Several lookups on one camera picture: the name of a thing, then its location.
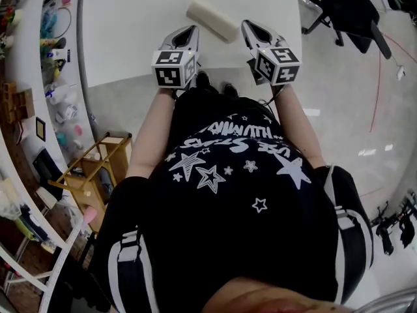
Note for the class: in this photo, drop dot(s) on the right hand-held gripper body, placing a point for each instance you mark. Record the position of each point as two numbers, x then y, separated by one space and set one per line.
277 65

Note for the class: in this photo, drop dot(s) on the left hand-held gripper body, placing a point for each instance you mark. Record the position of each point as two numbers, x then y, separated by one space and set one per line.
167 73

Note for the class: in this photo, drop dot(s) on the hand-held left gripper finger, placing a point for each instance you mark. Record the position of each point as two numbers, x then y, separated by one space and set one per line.
167 39
195 42

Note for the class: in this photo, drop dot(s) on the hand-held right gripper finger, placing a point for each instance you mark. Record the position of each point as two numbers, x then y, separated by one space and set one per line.
248 42
268 38

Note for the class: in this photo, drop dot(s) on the person's right forearm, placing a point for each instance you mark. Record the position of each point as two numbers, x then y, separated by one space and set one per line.
298 129

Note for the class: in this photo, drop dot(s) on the person's left forearm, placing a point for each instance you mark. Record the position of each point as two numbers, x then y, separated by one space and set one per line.
151 135

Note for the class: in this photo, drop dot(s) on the person's black shoe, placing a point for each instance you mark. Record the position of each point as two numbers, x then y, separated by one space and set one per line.
202 79
230 90

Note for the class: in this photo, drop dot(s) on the black office chair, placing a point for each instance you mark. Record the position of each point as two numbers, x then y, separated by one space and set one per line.
348 8

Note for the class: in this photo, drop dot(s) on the black hoop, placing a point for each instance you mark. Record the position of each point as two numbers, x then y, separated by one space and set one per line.
70 21

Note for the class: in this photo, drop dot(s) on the white power adapter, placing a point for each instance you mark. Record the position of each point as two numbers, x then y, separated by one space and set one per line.
400 73

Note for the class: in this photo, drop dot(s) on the wooden rack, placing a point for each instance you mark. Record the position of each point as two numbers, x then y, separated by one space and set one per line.
94 174

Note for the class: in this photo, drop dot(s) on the white shelving unit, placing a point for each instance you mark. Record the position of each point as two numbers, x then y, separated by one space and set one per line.
26 60

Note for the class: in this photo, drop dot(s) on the wooden box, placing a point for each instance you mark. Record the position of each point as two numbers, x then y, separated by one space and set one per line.
19 103

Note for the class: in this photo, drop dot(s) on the person's black star t-shirt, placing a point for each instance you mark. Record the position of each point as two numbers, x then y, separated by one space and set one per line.
228 214

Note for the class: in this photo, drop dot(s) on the pink handheld fan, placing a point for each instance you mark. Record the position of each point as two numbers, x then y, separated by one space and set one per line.
90 214

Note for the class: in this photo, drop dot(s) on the black tripod stand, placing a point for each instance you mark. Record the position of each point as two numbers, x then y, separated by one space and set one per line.
387 227

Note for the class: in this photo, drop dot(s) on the person's chin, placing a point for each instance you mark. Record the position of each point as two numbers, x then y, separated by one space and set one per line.
260 297

